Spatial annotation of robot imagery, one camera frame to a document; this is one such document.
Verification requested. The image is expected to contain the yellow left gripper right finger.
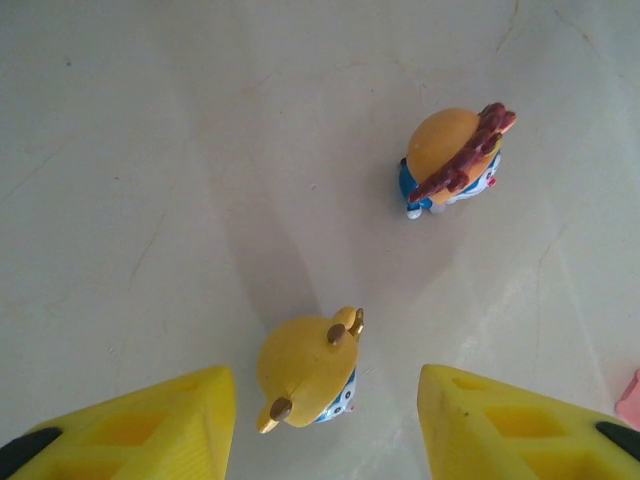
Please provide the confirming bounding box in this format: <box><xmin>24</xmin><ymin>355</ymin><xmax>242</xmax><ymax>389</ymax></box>
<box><xmin>417</xmin><ymin>363</ymin><xmax>640</xmax><ymax>480</ymax></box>

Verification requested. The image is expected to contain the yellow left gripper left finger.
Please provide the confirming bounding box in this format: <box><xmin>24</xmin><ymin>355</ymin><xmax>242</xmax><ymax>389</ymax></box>
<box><xmin>0</xmin><ymin>366</ymin><xmax>237</xmax><ymax>480</ymax></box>

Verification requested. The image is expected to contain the pink plastic pig toy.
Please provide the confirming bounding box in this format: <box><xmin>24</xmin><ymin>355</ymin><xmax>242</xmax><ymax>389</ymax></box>
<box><xmin>614</xmin><ymin>368</ymin><xmax>640</xmax><ymax>432</ymax></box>

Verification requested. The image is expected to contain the toy figure yellow bear hat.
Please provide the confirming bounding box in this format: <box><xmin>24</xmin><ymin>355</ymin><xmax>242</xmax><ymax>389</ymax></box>
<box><xmin>255</xmin><ymin>305</ymin><xmax>365</xmax><ymax>435</ymax></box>

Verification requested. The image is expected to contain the toy figure brown mane hat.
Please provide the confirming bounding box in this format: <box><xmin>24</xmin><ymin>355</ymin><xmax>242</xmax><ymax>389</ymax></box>
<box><xmin>398</xmin><ymin>101</ymin><xmax>518</xmax><ymax>222</ymax></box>

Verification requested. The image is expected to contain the white marbled table cover sheet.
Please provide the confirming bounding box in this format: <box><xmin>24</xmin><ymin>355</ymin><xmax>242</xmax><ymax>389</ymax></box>
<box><xmin>0</xmin><ymin>0</ymin><xmax>640</xmax><ymax>480</ymax></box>

